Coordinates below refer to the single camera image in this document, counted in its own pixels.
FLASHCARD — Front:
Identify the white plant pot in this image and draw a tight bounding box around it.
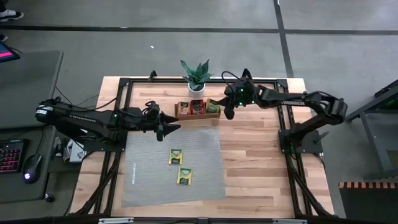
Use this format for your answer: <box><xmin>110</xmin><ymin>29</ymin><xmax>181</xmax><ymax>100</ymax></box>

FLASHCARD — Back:
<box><xmin>187</xmin><ymin>83</ymin><xmax>206</xmax><ymax>99</ymax></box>

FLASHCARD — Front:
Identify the black backlit keyboard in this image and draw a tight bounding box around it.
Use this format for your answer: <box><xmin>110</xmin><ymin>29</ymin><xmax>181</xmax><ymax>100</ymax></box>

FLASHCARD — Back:
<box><xmin>0</xmin><ymin>139</ymin><xmax>27</xmax><ymax>174</ymax></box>

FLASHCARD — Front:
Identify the black metal cart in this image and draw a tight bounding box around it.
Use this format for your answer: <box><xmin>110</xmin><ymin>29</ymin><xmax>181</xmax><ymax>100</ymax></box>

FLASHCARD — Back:
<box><xmin>343</xmin><ymin>79</ymin><xmax>398</xmax><ymax>181</ymax></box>

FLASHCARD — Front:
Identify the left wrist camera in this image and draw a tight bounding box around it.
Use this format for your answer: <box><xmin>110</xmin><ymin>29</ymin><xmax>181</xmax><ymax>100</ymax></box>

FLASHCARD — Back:
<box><xmin>144</xmin><ymin>101</ymin><xmax>161</xmax><ymax>118</ymax></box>

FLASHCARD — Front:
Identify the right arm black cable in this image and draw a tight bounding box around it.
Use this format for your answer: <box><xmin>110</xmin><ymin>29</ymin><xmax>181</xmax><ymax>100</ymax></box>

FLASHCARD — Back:
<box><xmin>220</xmin><ymin>70</ymin><xmax>247</xmax><ymax>85</ymax></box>

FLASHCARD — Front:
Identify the green yellow lemon tea bag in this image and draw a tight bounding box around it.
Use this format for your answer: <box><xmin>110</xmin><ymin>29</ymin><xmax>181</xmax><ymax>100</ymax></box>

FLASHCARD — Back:
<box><xmin>169</xmin><ymin>149</ymin><xmax>184</xmax><ymax>166</ymax></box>
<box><xmin>205</xmin><ymin>98</ymin><xmax>220</xmax><ymax>114</ymax></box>

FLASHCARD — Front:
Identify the silver metal bracket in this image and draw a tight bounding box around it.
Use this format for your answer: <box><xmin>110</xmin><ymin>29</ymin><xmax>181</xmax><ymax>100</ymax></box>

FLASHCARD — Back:
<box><xmin>98</xmin><ymin>217</ymin><xmax>134</xmax><ymax>224</ymax></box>
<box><xmin>272</xmin><ymin>218</ymin><xmax>308</xmax><ymax>224</ymax></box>

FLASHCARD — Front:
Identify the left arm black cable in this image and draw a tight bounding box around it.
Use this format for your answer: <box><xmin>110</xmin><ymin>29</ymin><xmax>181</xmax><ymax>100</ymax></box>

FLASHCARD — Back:
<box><xmin>55</xmin><ymin>86</ymin><xmax>118</xmax><ymax>112</ymax></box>

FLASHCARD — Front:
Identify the person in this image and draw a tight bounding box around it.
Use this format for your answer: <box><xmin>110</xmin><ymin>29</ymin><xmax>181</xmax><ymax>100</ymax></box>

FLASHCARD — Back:
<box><xmin>0</xmin><ymin>0</ymin><xmax>25</xmax><ymax>43</ymax></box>

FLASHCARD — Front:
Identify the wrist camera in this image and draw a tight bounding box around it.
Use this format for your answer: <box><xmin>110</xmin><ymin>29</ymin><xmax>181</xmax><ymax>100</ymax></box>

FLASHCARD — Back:
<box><xmin>144</xmin><ymin>101</ymin><xmax>161</xmax><ymax>118</ymax></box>
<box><xmin>238</xmin><ymin>77</ymin><xmax>254</xmax><ymax>91</ymax></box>

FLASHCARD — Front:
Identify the brown cardboard box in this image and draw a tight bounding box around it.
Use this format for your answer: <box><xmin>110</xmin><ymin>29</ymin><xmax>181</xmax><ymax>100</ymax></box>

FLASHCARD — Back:
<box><xmin>174</xmin><ymin>98</ymin><xmax>222</xmax><ymax>121</ymax></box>

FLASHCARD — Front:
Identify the grey woven placemat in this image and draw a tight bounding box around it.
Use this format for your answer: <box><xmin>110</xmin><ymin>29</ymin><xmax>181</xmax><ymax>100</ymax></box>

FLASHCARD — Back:
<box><xmin>121</xmin><ymin>127</ymin><xmax>227</xmax><ymax>208</ymax></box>

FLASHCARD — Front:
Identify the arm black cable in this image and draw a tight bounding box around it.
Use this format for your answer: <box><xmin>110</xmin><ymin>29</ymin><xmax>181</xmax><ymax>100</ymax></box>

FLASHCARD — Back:
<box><xmin>220</xmin><ymin>70</ymin><xmax>247</xmax><ymax>85</ymax></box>
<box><xmin>55</xmin><ymin>86</ymin><xmax>118</xmax><ymax>112</ymax></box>

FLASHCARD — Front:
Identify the orange foil tea bag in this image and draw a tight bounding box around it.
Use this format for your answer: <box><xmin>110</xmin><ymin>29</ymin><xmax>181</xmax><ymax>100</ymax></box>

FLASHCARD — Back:
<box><xmin>178</xmin><ymin>101</ymin><xmax>191</xmax><ymax>116</ymax></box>

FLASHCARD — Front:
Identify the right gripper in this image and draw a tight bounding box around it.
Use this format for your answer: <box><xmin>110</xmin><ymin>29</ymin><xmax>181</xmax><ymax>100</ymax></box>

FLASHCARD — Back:
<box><xmin>215</xmin><ymin>79</ymin><xmax>259</xmax><ymax>121</ymax></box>

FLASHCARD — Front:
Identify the black aluminium table frame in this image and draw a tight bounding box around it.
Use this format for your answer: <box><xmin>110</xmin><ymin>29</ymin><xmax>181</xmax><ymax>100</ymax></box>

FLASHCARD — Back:
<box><xmin>70</xmin><ymin>68</ymin><xmax>335</xmax><ymax>218</ymax></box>

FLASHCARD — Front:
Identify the large silver snack packet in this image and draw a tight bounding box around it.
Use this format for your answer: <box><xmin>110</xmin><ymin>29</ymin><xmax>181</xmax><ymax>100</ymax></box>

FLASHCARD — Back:
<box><xmin>177</xmin><ymin>167</ymin><xmax>193</xmax><ymax>186</ymax></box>

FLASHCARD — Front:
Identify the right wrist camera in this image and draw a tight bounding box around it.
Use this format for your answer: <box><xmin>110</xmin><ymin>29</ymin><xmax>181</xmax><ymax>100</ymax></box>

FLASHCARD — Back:
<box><xmin>238</xmin><ymin>77</ymin><xmax>254</xmax><ymax>91</ymax></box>

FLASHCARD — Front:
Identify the striped wood black board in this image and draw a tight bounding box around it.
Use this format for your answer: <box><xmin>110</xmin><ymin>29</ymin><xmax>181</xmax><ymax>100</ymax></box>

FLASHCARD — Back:
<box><xmin>338</xmin><ymin>181</ymin><xmax>398</xmax><ymax>224</ymax></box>

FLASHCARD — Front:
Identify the tablet screen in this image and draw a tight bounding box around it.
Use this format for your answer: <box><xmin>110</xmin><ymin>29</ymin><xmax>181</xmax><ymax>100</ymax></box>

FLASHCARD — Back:
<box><xmin>0</xmin><ymin>40</ymin><xmax>21</xmax><ymax>63</ymax></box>

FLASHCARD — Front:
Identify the small white box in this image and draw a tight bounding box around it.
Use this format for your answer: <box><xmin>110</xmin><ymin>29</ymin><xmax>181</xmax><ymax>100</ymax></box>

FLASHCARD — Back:
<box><xmin>67</xmin><ymin>138</ymin><xmax>88</xmax><ymax>164</ymax></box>

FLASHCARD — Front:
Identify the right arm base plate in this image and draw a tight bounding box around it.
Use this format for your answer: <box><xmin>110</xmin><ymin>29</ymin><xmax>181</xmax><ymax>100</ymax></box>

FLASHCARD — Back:
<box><xmin>278</xmin><ymin>129</ymin><xmax>330</xmax><ymax>154</ymax></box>

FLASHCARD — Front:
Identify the grey raised desk top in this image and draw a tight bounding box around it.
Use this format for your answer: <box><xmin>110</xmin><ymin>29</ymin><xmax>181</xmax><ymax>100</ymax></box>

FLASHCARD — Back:
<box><xmin>0</xmin><ymin>50</ymin><xmax>64</xmax><ymax>130</ymax></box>

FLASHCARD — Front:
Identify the red foil tea bag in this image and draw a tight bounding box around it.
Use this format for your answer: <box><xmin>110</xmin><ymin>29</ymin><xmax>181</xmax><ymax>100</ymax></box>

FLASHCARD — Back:
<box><xmin>190</xmin><ymin>99</ymin><xmax>206</xmax><ymax>115</ymax></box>

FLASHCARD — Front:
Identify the grey desk surface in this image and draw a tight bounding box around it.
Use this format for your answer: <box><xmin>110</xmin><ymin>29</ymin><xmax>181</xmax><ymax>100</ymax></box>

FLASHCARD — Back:
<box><xmin>0</xmin><ymin>126</ymin><xmax>58</xmax><ymax>205</ymax></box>

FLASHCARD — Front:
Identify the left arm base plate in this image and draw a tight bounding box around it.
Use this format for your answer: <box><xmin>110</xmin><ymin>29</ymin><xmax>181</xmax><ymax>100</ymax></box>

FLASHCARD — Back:
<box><xmin>82</xmin><ymin>127</ymin><xmax>129</xmax><ymax>153</ymax></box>

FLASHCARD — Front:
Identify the green snake plant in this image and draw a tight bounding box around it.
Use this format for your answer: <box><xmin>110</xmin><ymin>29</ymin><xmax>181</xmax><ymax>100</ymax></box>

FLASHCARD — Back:
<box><xmin>180</xmin><ymin>58</ymin><xmax>215</xmax><ymax>91</ymax></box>

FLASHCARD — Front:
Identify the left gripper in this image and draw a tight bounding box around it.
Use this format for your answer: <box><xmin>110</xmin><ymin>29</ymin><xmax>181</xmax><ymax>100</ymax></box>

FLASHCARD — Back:
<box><xmin>136</xmin><ymin>107</ymin><xmax>182</xmax><ymax>142</ymax></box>

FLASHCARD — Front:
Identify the black computer mouse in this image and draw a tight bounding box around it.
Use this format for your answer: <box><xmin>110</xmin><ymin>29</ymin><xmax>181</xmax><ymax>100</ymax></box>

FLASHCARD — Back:
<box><xmin>22</xmin><ymin>154</ymin><xmax>43</xmax><ymax>184</ymax></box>

